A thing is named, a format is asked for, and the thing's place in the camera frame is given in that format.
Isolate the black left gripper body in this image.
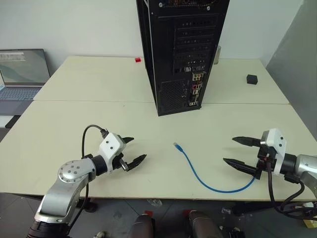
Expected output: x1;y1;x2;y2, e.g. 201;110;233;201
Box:
111;134;130;173

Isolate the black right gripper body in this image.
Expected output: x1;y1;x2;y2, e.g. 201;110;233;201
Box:
256;145;278;180

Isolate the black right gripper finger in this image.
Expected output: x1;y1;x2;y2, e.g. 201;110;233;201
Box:
232;135;261;148
222;157;260;176

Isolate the crumpled grey scrap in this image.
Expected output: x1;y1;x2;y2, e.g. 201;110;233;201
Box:
146;198;163;207

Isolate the dark rounded shape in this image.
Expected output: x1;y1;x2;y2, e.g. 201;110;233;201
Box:
185;209;219;238
130;214;156;238

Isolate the yellow box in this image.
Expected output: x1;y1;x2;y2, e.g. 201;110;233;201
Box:
304;219;317;231

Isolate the black computer tower case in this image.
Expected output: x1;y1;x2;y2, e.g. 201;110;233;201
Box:
136;0;231;117

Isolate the grey partition panel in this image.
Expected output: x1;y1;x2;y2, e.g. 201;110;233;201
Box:
264;0;317;131

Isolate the open grey laptop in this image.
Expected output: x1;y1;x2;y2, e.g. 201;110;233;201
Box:
0;49;52;116

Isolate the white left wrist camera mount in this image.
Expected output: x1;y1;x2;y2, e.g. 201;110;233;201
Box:
99;132;125;175

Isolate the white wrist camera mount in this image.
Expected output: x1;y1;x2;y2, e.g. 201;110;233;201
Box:
99;132;125;175
260;128;288;175

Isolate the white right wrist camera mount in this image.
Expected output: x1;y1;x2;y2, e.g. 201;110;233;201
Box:
260;128;288;175

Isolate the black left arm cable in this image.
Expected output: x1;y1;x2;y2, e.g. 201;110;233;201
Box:
66;124;109;231

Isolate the blue ethernet cable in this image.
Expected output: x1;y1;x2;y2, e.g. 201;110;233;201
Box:
173;142;256;193

